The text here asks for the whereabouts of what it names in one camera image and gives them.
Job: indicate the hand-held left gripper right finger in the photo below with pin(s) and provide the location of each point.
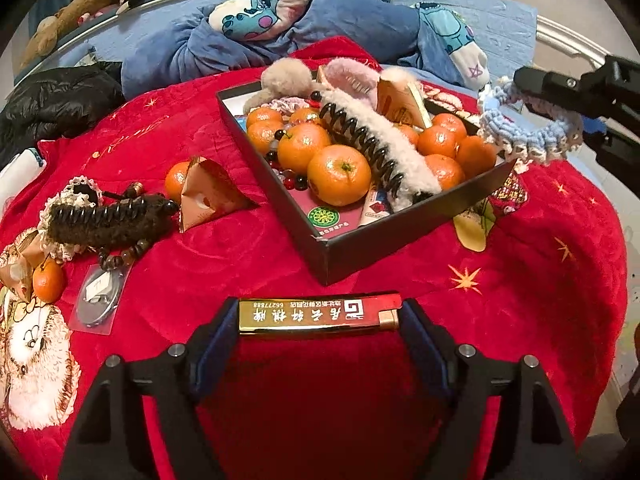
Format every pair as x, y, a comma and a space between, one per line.
425, 355

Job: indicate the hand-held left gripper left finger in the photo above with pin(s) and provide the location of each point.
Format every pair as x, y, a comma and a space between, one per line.
212, 355

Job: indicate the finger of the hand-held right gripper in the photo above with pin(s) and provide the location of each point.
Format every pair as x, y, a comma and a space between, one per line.
560, 87
615, 147

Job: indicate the blue crochet scrunchie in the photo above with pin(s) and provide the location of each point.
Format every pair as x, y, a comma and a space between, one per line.
510, 130

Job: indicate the gold lighter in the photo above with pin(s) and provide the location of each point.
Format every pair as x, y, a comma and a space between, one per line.
310, 316

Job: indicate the dark cardboard box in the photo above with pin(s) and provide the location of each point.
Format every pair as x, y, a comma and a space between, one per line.
400, 240

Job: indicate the gold striped triangular packet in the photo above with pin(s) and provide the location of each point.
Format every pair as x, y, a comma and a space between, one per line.
395, 102

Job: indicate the white fuzzy hair claw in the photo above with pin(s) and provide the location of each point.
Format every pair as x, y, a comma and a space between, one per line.
395, 160

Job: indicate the grey fluffy hair claw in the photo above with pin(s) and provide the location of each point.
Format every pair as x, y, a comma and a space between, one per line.
285, 77

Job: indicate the orange mandarin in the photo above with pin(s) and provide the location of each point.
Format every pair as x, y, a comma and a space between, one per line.
436, 141
477, 156
304, 149
265, 139
407, 134
449, 124
339, 175
48, 282
175, 180
305, 116
444, 171
264, 116

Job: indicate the red printed blanket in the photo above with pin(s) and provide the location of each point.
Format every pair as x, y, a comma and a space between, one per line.
525, 310

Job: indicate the clear plastic bag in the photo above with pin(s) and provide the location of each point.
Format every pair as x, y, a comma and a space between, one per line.
97, 300

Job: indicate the kraft triangular packet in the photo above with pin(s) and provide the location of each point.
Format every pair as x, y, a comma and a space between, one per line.
210, 200

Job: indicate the brown fuzzy hair claw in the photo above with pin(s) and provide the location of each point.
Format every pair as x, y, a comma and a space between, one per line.
110, 217

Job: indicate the small brown ridged tube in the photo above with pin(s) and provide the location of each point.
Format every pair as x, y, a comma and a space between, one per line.
134, 191

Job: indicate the pink fluffy hair claw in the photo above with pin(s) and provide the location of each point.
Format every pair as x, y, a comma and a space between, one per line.
350, 75

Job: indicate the kraft snack packet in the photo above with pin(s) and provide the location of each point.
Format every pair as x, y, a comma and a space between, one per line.
20, 270

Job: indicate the blue duvet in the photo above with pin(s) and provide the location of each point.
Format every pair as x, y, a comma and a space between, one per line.
350, 25

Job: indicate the white lace scrunchie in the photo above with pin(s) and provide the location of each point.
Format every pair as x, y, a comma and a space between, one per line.
65, 190

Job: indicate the white printed pillow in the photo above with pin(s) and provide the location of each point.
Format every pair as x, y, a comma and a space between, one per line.
17, 175

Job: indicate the black puffer jacket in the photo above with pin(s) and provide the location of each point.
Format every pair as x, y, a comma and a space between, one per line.
55, 102

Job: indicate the blue cartoon printed cushion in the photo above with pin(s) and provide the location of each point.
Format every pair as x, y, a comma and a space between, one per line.
250, 15

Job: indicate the brown plush toy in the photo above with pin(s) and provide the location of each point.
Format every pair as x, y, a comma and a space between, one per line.
75, 15

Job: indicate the silver curved bed rail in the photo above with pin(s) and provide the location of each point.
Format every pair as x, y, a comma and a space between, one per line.
170, 2

